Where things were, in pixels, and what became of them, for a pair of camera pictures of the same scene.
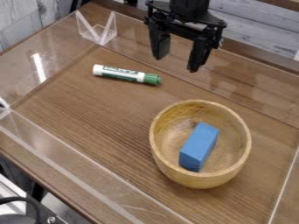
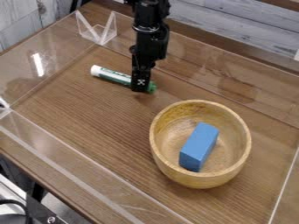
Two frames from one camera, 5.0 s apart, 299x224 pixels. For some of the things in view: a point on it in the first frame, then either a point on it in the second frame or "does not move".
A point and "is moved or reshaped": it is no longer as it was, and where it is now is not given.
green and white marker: x=106 y=71 is moved or reshaped
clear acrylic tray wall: x=84 y=184 does not move
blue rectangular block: x=201 y=142 does not move
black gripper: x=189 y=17 to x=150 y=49
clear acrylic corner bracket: x=98 y=33 does not move
